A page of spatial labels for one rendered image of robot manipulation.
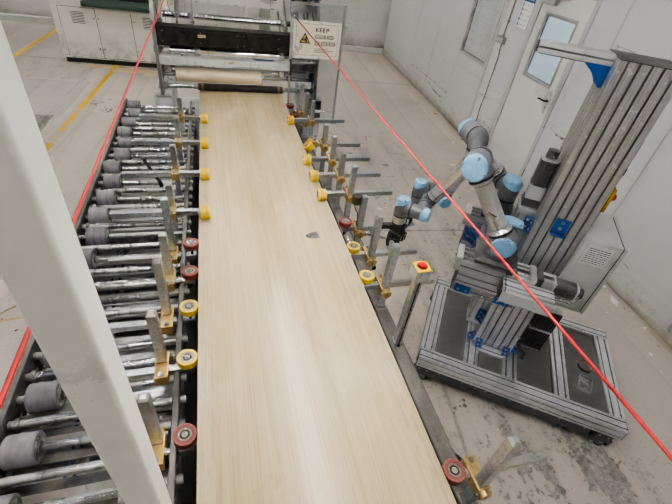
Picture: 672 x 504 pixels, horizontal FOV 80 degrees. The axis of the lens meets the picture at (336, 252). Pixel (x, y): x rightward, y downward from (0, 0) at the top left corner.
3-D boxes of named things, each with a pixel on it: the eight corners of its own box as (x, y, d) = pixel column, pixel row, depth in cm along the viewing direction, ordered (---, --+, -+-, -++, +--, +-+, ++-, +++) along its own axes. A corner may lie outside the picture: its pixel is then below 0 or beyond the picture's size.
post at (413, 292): (399, 338, 208) (420, 274, 180) (402, 345, 204) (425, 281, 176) (391, 339, 206) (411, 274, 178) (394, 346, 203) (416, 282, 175)
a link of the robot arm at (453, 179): (484, 134, 193) (417, 195, 227) (480, 141, 186) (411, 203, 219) (501, 151, 194) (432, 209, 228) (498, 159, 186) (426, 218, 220)
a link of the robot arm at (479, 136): (501, 139, 215) (449, 211, 241) (491, 130, 223) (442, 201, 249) (485, 131, 210) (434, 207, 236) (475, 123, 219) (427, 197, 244)
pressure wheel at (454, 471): (451, 500, 141) (462, 486, 134) (431, 485, 144) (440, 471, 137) (459, 480, 147) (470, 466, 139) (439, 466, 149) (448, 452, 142)
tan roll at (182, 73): (309, 84, 426) (310, 72, 418) (312, 88, 417) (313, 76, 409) (165, 78, 388) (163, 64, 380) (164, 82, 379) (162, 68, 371)
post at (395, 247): (380, 308, 229) (398, 241, 199) (382, 312, 226) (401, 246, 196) (374, 308, 228) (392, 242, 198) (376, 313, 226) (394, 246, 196)
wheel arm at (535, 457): (538, 453, 157) (543, 448, 154) (544, 462, 154) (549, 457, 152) (439, 477, 145) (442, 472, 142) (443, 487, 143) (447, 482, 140)
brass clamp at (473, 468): (471, 460, 152) (476, 454, 149) (490, 498, 142) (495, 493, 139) (457, 463, 150) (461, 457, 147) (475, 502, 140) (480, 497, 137)
